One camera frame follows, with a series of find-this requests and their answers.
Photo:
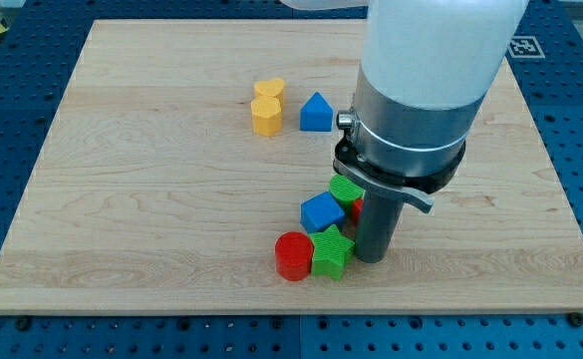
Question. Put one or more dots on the blue cube block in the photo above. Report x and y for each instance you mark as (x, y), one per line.
(321, 211)

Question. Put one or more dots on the green cylinder block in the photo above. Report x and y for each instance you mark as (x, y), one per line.
(345, 192)

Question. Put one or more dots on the red cylinder block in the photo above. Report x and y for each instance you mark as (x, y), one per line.
(293, 253)

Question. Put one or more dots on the small red block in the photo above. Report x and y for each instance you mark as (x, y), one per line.
(356, 211)

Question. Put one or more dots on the green star block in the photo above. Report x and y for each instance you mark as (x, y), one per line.
(332, 252)

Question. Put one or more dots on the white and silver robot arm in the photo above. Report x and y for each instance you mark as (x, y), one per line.
(425, 68)

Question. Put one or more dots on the blue house-shaped block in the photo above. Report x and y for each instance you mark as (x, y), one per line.
(316, 115)

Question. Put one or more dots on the yellow hexagon block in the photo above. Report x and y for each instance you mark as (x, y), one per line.
(266, 116)

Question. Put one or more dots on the yellow heart block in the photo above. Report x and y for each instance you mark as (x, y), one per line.
(273, 88)

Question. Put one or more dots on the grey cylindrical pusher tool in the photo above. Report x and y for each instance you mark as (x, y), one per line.
(376, 226)

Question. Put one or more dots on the wooden board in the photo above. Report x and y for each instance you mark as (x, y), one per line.
(152, 195)

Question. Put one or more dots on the black and grey tool clamp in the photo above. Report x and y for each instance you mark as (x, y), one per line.
(415, 191)

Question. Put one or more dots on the white fiducial marker tag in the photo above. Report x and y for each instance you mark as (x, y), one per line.
(525, 47)

